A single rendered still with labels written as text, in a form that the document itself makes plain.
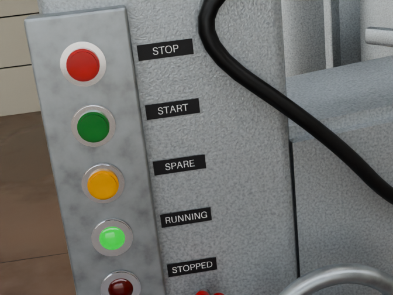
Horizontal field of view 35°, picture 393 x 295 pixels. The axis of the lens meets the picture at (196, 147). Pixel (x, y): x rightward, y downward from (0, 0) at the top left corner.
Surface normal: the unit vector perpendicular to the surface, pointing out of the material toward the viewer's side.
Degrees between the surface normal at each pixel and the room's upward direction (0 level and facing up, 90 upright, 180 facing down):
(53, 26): 90
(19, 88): 90
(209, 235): 90
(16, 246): 0
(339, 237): 90
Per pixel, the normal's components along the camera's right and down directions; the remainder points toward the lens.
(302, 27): -0.49, 0.33
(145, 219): 0.13, 0.31
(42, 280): -0.11, -0.94
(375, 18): -0.84, 0.25
